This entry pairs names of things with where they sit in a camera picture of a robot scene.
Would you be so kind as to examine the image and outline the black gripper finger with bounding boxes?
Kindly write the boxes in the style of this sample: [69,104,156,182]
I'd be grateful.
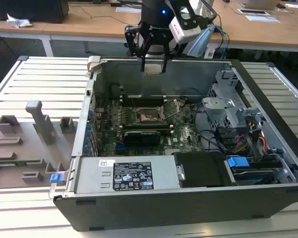
[125,24,154,73]
[161,34,188,74]

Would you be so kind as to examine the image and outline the silver CPU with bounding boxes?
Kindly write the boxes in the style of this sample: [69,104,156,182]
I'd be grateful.
[144,63,164,75]

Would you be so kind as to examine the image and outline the metal socket cover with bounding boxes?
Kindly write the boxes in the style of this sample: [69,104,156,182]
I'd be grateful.
[159,98,183,121]

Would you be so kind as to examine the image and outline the metal locking lever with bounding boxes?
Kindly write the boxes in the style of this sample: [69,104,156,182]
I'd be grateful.
[128,95,139,115]

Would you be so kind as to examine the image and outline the RAM slot white clips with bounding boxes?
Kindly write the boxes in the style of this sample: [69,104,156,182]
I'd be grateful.
[119,100,167,103]
[119,95,167,99]
[119,127,175,131]

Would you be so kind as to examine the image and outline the CPU socket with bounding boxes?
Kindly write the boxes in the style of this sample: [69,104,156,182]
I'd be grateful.
[135,106,170,124]

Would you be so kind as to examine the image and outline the black drive cover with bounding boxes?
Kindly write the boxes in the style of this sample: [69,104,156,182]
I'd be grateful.
[173,151,236,188]

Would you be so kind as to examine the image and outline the white paper sheet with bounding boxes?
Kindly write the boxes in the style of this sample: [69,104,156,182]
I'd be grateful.
[245,15,281,23]
[115,6,142,13]

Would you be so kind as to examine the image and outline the pale blue teach pendant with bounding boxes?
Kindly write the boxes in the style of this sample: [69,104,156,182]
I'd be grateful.
[187,24,216,58]

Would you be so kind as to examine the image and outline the wooden desk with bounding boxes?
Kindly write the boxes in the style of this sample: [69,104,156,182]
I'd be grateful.
[0,0,298,54]

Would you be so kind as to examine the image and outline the silver disk bay cage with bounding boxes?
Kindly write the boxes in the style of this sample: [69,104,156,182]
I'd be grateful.
[202,70,264,129]

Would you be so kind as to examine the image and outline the green motherboard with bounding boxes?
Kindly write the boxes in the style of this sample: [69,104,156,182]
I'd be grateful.
[94,95,207,157]

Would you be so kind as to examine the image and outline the graphics card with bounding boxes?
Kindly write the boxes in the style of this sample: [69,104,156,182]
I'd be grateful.
[123,130,162,150]

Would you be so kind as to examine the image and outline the silver laptop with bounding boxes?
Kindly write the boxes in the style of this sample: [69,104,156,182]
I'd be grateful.
[245,0,281,9]

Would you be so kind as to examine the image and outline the black computer tower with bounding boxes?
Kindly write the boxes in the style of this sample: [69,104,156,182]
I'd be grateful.
[0,0,70,24]

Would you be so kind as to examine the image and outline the crumpled white paper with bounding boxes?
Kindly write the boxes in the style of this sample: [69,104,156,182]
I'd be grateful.
[6,12,33,28]

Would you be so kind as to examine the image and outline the black power supply label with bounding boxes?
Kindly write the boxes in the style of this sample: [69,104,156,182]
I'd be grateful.
[113,161,152,191]

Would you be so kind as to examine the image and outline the blue disk carrier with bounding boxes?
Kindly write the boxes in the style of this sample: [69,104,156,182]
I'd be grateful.
[227,156,250,172]

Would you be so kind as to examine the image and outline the silver power supply unit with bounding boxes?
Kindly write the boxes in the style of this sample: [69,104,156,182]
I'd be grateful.
[73,156,181,194]

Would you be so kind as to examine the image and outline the black hard disk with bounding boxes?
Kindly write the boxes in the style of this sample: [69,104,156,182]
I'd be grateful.
[232,167,283,185]

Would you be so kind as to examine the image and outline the grey parts rack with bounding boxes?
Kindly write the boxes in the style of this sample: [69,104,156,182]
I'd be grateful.
[0,100,77,189]

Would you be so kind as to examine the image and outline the black PC case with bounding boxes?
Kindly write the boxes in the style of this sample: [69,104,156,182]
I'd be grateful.
[48,56,298,233]

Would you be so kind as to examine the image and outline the blue case latch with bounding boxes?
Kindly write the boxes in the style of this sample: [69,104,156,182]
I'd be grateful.
[50,174,66,184]

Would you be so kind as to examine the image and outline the green RAM stick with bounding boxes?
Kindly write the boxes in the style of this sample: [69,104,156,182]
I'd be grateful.
[0,160,44,167]

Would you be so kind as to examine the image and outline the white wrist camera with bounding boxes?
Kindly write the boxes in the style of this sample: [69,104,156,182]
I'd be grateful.
[168,6,202,45]

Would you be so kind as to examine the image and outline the blue cable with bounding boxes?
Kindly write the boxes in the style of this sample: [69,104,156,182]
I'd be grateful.
[213,24,230,59]

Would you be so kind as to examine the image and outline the orange yellow wire bundle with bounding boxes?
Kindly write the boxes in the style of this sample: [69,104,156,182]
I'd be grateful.
[234,133,270,154]

